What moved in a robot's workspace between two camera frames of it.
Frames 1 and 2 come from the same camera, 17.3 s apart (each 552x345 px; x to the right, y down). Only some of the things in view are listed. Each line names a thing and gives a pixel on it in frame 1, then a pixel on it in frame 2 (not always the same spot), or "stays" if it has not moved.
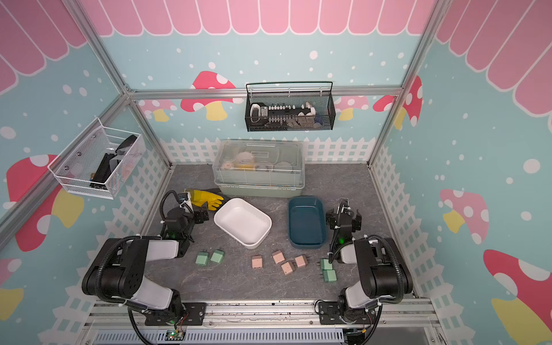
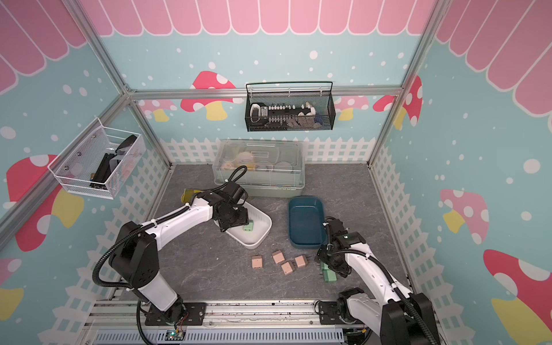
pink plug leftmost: [256, 261] stays
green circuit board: [172, 335] stays
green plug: [325, 264] stays
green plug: [329, 275] stays
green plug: [202, 258] to [249, 227]
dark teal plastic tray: [306, 223] stays
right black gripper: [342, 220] to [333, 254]
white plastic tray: [243, 222] stays
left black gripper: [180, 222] to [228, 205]
